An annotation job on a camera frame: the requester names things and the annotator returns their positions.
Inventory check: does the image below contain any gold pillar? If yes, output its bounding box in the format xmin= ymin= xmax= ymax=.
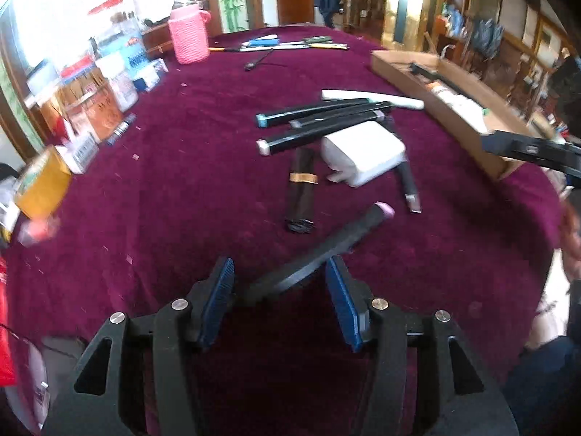
xmin=383 ymin=0 xmax=439 ymax=51

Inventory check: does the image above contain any black bundle gold band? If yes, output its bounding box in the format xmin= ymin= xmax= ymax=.
xmin=284 ymin=147 xmax=319 ymax=236

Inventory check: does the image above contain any small pink block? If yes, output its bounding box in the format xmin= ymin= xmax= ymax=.
xmin=19 ymin=217 xmax=61 ymax=247

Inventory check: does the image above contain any wooden staircase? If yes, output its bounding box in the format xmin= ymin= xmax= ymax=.
xmin=333 ymin=0 xmax=389 ymax=39

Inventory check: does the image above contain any blue black battery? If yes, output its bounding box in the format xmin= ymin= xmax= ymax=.
xmin=106 ymin=113 xmax=137 ymax=147

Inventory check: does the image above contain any dark garment on chair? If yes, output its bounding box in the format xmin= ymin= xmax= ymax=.
xmin=472 ymin=17 xmax=505 ymax=60

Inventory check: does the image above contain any carved wooden chair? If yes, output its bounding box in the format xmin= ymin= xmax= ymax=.
xmin=472 ymin=18 xmax=545 ymax=119

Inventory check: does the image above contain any grey flat packet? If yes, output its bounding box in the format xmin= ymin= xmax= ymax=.
xmin=7 ymin=327 xmax=52 ymax=434

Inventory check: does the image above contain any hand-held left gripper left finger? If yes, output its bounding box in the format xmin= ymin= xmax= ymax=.
xmin=42 ymin=257 xmax=236 ymax=436

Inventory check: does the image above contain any dark jacket on newel post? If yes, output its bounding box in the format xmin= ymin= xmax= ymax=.
xmin=314 ymin=0 xmax=342 ymax=29

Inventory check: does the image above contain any white charger block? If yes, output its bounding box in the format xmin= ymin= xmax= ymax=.
xmin=320 ymin=121 xmax=407 ymax=188

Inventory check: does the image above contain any shallow cardboard tray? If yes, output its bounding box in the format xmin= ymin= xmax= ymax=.
xmin=370 ymin=50 xmax=561 ymax=181

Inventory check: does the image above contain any black marker grey tip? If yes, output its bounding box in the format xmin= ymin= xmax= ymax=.
xmin=289 ymin=108 xmax=397 ymax=130

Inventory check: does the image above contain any red plastic bag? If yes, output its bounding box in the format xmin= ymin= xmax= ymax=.
xmin=0 ymin=257 xmax=20 ymax=388

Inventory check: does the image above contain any black marker pink tip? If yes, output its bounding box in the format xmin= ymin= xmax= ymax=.
xmin=236 ymin=202 xmax=397 ymax=307

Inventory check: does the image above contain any black marker silver tip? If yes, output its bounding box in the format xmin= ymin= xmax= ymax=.
xmin=383 ymin=116 xmax=423 ymax=214

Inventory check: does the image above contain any yellow box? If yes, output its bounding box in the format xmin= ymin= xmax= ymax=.
xmin=13 ymin=145 xmax=73 ymax=219

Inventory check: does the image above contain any black marker white tip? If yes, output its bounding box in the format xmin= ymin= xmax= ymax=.
xmin=255 ymin=120 xmax=377 ymax=158

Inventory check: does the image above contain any white slim pen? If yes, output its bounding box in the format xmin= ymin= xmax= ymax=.
xmin=240 ymin=42 xmax=314 ymax=51

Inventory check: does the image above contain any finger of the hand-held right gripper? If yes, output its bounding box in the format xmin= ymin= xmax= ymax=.
xmin=481 ymin=129 xmax=581 ymax=178

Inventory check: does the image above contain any wooden sideboard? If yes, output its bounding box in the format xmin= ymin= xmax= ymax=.
xmin=141 ymin=23 xmax=175 ymax=60

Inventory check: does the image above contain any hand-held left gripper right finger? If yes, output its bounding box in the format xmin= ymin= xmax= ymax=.
xmin=326 ymin=255 xmax=518 ymax=436

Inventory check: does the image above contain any person's leg in dark trousers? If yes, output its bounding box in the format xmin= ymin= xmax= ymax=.
xmin=499 ymin=336 xmax=581 ymax=436

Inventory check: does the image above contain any white tube marker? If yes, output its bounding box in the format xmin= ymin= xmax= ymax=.
xmin=321 ymin=89 xmax=426 ymax=110

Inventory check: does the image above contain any blue white small box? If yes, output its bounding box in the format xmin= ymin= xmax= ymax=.
xmin=133 ymin=59 xmax=168 ymax=94

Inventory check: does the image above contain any blue label tub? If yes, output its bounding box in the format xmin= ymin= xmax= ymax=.
xmin=97 ymin=32 xmax=150 ymax=83

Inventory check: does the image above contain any person's right hand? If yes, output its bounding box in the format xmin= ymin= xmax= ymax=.
xmin=559 ymin=200 xmax=581 ymax=282

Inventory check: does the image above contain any clear container red lid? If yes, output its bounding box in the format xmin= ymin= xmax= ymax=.
xmin=86 ymin=0 xmax=125 ymax=32

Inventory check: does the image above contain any black marker blue tip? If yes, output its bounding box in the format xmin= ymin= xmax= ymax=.
xmin=255 ymin=101 xmax=395 ymax=127

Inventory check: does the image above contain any white plastic jar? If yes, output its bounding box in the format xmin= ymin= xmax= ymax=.
xmin=109 ymin=75 xmax=139 ymax=112

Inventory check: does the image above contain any pink crochet covered bottle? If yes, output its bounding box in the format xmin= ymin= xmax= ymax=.
xmin=168 ymin=5 xmax=212 ymax=65

